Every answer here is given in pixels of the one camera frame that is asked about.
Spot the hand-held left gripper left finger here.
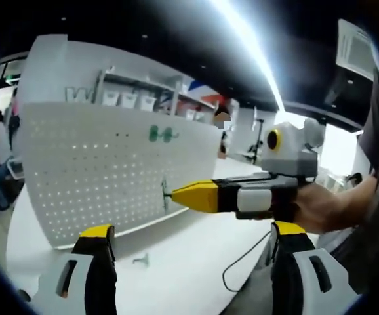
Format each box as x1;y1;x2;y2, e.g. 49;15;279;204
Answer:
37;224;118;315

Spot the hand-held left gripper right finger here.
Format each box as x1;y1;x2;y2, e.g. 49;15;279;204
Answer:
270;220;363;315

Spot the white perforated mounting plate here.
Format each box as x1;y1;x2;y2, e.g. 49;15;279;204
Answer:
20;102;222;252

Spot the person's right hand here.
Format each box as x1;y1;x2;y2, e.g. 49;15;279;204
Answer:
292;183;341;234

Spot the black stand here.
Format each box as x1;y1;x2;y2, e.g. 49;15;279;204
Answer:
248;117;266;161

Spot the long ceiling light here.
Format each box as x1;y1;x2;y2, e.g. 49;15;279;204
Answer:
209;0;287;112

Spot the ceiling air conditioner unit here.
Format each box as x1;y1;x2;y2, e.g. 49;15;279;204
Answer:
335;18;376;81

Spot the white storage bin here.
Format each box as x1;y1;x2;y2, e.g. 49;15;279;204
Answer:
119;92;137;108
139;94;156;112
103;91;120;106

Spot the grey metal shelf rack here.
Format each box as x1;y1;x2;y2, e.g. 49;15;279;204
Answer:
96;67;220;122

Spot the white display partition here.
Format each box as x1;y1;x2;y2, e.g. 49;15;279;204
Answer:
20;34;193;109

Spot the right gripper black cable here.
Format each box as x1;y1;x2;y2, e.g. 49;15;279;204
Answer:
222;229;272;292

